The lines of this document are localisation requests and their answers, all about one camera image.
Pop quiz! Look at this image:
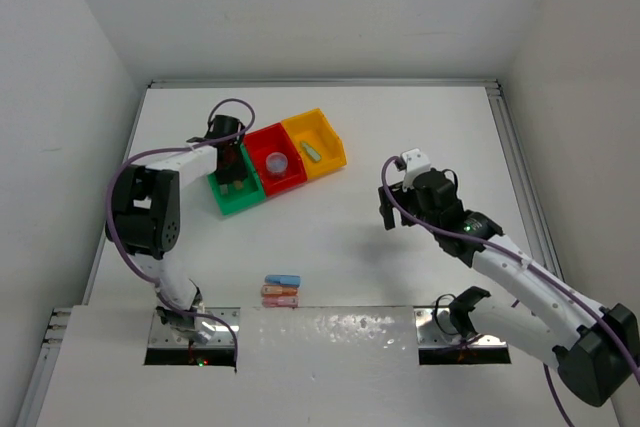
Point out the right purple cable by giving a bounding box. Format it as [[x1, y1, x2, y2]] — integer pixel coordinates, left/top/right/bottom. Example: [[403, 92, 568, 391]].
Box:
[[381, 155, 640, 427]]

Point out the green highlighter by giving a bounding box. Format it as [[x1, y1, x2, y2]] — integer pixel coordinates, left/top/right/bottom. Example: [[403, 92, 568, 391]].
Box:
[[300, 141, 322, 163]]

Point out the blue highlighter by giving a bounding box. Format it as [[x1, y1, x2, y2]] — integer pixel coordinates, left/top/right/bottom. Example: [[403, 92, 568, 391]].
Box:
[[264, 274, 301, 287]]

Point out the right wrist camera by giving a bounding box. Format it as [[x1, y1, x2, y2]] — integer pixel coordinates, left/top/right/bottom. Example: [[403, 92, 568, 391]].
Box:
[[397, 148, 432, 191]]

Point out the green plastic bin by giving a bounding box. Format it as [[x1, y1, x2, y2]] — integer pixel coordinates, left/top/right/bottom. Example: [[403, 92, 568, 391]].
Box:
[[207, 145, 266, 216]]

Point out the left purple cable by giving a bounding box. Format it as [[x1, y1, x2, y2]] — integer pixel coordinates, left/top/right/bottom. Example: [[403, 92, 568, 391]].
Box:
[[105, 98, 256, 368]]

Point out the red plastic bin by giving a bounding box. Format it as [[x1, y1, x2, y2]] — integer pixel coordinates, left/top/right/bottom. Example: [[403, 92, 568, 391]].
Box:
[[244, 123, 307, 197]]

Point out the clear jar of clips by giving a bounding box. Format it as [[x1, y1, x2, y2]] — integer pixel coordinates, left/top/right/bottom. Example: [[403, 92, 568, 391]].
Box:
[[265, 152, 289, 178]]

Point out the yellow plastic bin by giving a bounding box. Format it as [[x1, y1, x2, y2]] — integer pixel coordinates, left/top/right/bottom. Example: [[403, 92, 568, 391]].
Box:
[[281, 109, 347, 180]]

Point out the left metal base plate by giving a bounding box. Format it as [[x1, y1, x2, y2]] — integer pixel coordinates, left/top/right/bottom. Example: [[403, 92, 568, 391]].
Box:
[[148, 307, 241, 350]]

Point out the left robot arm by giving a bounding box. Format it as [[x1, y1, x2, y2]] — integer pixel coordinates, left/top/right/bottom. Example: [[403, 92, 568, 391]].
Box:
[[106, 115, 249, 345]]

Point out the purple cable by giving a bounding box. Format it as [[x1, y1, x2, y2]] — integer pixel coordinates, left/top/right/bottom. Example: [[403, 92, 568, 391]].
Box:
[[381, 155, 640, 427], [105, 98, 256, 368]]

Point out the white front board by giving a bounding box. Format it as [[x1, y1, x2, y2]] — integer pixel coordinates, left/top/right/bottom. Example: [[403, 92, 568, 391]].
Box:
[[35, 303, 621, 427]]

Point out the metal base plate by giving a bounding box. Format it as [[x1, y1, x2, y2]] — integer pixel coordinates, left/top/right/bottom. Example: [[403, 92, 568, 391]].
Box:
[[414, 305, 508, 350], [148, 307, 241, 350]]

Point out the orange highlighter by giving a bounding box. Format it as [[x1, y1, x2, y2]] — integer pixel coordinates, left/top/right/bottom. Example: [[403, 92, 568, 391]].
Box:
[[261, 284, 298, 297]]

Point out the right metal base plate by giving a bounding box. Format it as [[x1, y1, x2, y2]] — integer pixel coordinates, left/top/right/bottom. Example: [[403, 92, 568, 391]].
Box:
[[414, 305, 508, 350]]

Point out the pink highlighter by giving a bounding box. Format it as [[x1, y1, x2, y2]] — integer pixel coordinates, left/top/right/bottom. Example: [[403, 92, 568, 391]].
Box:
[[262, 296, 299, 308]]

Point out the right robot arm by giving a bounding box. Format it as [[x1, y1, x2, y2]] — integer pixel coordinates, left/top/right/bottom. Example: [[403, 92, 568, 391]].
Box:
[[378, 168, 639, 407]]

